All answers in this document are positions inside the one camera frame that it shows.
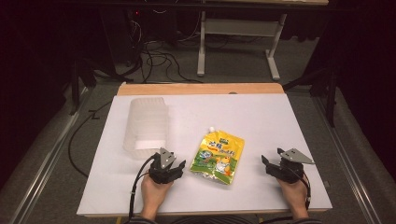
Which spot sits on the yellow spout pouch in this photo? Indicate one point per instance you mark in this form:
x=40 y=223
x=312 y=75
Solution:
x=218 y=157

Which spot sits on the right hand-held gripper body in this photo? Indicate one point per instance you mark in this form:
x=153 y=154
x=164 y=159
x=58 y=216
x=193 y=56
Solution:
x=288 y=169

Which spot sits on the person's right hand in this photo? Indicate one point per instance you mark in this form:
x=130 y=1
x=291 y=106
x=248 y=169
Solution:
x=292 y=194

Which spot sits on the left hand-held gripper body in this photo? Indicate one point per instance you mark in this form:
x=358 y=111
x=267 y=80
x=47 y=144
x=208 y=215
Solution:
x=162 y=172

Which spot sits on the metal floor rail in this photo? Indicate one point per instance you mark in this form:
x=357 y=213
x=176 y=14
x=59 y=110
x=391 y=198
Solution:
x=345 y=155
x=46 y=161

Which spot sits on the person's left hand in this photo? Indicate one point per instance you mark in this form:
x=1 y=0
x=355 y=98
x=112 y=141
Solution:
x=153 y=194

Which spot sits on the translucent plastic container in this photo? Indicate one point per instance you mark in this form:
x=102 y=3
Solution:
x=146 y=127

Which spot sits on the black metal stand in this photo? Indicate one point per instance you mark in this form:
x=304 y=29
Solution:
x=327 y=90
x=79 y=84

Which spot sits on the white metal desk frame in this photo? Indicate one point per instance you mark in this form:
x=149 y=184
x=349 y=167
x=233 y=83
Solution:
x=239 y=28

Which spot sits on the white table mat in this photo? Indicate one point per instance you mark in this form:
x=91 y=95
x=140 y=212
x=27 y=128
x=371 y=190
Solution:
x=249 y=124

